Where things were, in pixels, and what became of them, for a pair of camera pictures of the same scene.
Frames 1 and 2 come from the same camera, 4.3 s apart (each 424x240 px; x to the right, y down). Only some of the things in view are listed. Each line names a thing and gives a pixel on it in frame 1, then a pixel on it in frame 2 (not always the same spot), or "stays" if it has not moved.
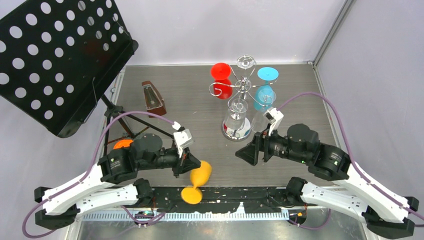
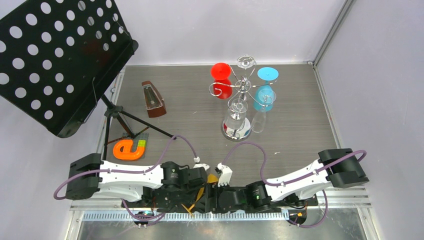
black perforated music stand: x=56 y=55 stays
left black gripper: x=187 y=162 -> x=192 y=198
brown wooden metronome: x=154 y=103 stays
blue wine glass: x=264 y=95 stays
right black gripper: x=248 y=152 -> x=212 y=190
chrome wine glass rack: x=237 y=126 stays
